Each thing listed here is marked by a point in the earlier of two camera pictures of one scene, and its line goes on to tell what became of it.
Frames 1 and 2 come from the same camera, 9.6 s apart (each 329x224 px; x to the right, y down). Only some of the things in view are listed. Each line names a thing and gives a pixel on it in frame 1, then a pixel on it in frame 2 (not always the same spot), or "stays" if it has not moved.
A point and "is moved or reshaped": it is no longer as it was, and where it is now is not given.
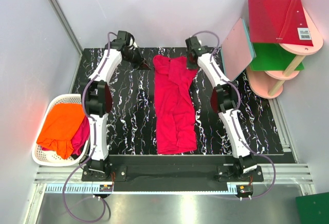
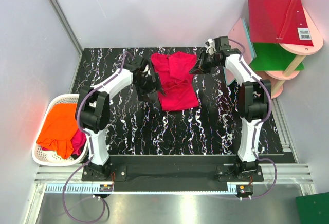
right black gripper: (190, 67) to (199, 66)
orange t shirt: (61, 122) stays
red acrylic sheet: (277, 19) stays
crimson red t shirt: (174, 105) is moved or reshaped
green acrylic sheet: (272, 57) stays
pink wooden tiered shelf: (269, 84) stays
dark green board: (313, 209) stays
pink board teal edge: (237, 51) stays
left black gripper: (144, 66) to (152, 88)
